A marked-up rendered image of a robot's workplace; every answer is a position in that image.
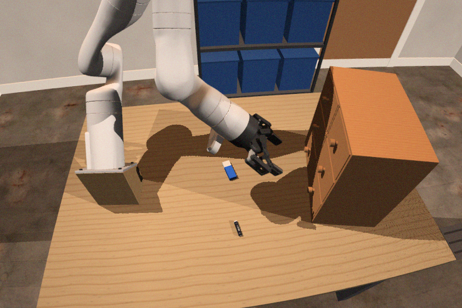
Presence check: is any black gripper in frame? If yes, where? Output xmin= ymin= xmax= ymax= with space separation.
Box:
xmin=230 ymin=113 xmax=283 ymax=176

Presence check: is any small orange wooden chest of drawers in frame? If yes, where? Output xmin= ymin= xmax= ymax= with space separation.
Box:
xmin=308 ymin=66 xmax=440 ymax=227

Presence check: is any black aaa battery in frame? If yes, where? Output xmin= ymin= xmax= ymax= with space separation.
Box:
xmin=234 ymin=221 xmax=242 ymax=236

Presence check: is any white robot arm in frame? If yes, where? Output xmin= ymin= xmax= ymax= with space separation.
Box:
xmin=78 ymin=0 xmax=249 ymax=170

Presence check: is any blue and white eraser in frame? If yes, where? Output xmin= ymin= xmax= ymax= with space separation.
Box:
xmin=222 ymin=160 xmax=236 ymax=181

